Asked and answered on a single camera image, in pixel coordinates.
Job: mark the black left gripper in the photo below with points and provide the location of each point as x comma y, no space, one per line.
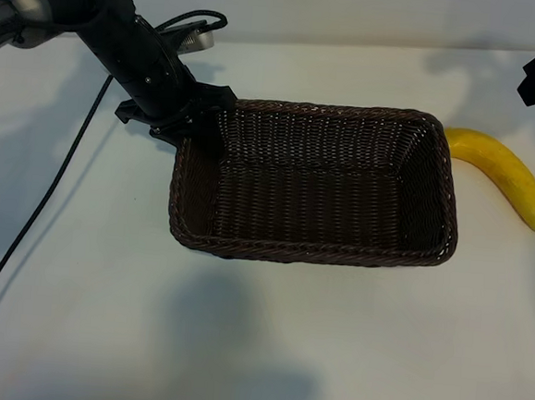
156,84

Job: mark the yellow banana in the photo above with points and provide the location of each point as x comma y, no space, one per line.
506,172

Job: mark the dark brown wicker basket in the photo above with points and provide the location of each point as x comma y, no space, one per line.
318,199

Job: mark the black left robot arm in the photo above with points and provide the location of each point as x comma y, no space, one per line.
88,0

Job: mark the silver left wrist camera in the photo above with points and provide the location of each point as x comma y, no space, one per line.
199,41

